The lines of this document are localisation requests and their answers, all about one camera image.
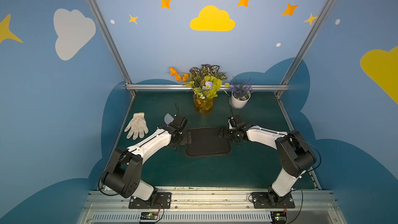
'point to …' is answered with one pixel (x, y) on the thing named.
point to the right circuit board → (278, 217)
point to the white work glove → (138, 125)
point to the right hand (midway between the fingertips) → (224, 134)
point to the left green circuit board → (148, 215)
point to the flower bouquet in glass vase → (204, 83)
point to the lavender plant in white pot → (240, 93)
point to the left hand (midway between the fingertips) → (183, 139)
